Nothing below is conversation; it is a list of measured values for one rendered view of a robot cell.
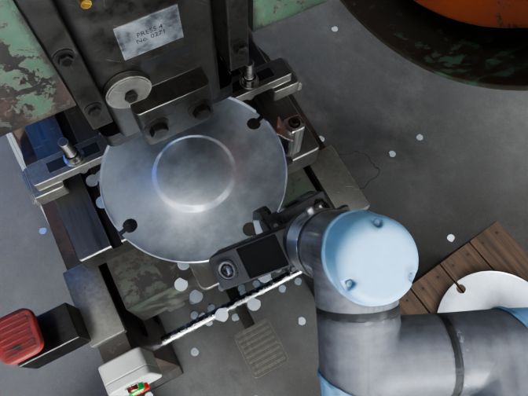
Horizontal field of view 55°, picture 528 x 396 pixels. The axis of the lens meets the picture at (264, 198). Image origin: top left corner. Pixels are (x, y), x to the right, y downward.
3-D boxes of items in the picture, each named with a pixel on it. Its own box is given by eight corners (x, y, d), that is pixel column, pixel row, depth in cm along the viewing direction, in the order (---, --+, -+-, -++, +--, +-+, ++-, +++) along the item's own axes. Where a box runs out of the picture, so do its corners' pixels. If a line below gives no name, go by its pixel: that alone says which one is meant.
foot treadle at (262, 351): (287, 361, 133) (289, 360, 128) (254, 379, 131) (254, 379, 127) (193, 177, 151) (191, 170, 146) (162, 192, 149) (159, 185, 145)
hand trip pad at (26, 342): (63, 352, 78) (43, 348, 71) (25, 371, 77) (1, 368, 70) (47, 311, 80) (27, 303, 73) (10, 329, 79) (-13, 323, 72)
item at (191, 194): (203, 63, 86) (203, 60, 86) (324, 177, 79) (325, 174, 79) (63, 168, 79) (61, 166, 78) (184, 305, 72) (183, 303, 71)
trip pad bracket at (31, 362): (111, 346, 95) (78, 335, 76) (62, 372, 93) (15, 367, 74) (100, 317, 96) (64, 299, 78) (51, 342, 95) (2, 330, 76)
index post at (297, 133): (301, 151, 89) (306, 124, 80) (286, 158, 89) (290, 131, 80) (294, 138, 90) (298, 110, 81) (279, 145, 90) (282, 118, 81)
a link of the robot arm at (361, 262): (339, 324, 40) (332, 215, 39) (297, 295, 50) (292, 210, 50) (429, 312, 41) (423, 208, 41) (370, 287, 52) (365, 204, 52)
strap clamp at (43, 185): (130, 165, 88) (115, 137, 78) (37, 207, 84) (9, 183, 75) (118, 137, 89) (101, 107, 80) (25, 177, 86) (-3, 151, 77)
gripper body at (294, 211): (331, 239, 69) (370, 249, 57) (276, 269, 67) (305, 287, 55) (306, 188, 68) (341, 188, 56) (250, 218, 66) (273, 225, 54)
